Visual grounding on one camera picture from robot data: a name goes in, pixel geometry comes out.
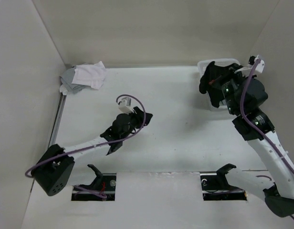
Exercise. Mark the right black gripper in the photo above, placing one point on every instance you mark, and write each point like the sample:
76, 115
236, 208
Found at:
236, 71

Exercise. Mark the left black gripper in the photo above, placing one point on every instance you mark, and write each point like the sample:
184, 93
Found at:
141, 115

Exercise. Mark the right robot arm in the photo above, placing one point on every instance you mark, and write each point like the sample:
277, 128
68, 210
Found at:
238, 87

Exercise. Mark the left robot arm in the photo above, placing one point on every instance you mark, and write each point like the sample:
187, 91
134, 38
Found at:
54, 170

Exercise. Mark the folded white tank top underneath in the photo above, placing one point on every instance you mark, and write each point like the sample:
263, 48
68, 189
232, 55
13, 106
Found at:
63, 90

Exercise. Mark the folded grey tank top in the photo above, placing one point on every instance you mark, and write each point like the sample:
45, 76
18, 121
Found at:
66, 79

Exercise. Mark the white plastic laundry basket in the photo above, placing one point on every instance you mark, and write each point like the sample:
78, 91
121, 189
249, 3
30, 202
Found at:
223, 62

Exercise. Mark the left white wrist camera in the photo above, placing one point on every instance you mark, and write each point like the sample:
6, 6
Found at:
124, 105

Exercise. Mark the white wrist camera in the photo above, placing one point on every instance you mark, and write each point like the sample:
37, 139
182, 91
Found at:
124, 105
255, 62

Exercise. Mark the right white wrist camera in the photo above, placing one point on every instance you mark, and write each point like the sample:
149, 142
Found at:
255, 62

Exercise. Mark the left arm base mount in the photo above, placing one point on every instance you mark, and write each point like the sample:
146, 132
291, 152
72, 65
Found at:
101, 188

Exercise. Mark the left metal table rail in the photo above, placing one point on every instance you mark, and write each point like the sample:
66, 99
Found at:
57, 120

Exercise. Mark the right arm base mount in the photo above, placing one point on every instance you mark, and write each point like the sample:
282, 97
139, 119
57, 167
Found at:
215, 186

